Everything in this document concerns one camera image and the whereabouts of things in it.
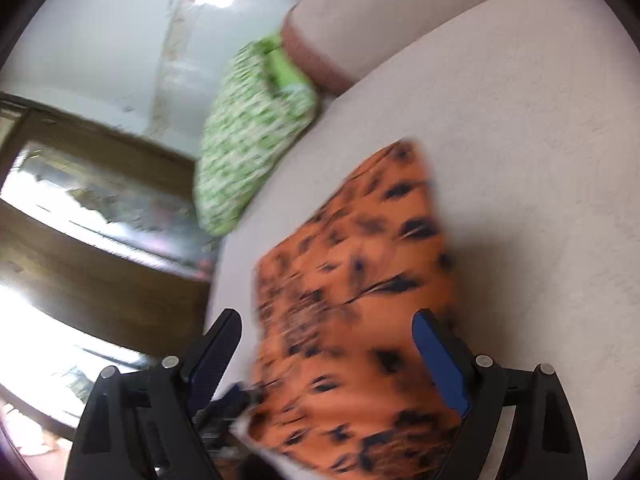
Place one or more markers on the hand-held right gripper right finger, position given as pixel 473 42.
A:
pixel 444 360

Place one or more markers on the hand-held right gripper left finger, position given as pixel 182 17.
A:
pixel 214 360

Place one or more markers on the orange black patterned garment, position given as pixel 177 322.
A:
pixel 365 300

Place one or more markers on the wooden glass cabinet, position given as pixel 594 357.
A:
pixel 100 270

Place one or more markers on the green patterned pillow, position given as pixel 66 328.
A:
pixel 245 130

